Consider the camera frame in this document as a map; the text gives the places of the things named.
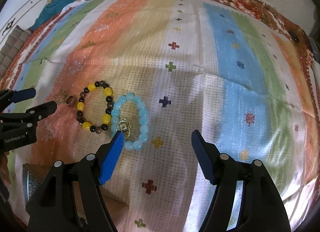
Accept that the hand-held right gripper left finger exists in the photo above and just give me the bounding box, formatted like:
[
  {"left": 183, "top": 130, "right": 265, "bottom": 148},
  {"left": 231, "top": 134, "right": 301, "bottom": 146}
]
[{"left": 26, "top": 131, "right": 125, "bottom": 232}]

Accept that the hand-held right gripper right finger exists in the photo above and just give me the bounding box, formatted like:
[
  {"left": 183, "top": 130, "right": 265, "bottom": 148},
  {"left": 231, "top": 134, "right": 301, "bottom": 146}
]
[{"left": 191, "top": 129, "right": 292, "bottom": 232}]

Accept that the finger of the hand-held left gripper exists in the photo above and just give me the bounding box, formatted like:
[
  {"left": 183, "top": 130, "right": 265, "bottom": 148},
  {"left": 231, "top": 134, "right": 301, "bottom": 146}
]
[
  {"left": 0, "top": 101, "right": 58, "bottom": 125},
  {"left": 0, "top": 87, "right": 36, "bottom": 113}
]

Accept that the light blue bead bracelet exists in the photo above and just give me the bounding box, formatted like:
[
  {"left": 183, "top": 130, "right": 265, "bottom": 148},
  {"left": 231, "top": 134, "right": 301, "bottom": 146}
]
[{"left": 111, "top": 92, "right": 150, "bottom": 151}]

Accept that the yellow and black bead bracelet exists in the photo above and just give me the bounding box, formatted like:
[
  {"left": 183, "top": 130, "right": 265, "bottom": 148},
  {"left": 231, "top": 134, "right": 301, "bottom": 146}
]
[{"left": 76, "top": 80, "right": 115, "bottom": 133}]

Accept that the grey striped folded cloth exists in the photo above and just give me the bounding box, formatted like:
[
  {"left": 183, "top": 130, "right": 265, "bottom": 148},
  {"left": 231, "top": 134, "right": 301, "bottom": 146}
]
[{"left": 0, "top": 25, "right": 33, "bottom": 77}]

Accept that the multicolour striped mat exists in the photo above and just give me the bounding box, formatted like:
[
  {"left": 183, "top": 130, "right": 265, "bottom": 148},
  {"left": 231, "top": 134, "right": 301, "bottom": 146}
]
[{"left": 5, "top": 0, "right": 313, "bottom": 232}]

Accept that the white headboard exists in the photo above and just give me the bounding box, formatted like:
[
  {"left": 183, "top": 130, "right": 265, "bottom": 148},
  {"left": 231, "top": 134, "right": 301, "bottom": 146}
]
[{"left": 0, "top": 0, "right": 50, "bottom": 45}]

